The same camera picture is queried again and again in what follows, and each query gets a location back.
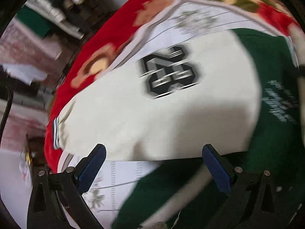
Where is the clothes rack with garments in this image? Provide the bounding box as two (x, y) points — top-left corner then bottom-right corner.
(16, 0), (115, 40)

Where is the white quilted mat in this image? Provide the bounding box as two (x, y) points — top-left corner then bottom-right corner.
(53, 0), (283, 228)

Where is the pink curtain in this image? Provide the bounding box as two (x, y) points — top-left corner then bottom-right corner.
(1, 20), (66, 151)

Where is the red floral blanket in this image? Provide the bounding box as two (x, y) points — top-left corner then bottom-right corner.
(44, 0), (304, 173)

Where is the green and cream varsity jacket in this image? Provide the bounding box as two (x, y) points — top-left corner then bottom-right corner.
(51, 28), (304, 228)

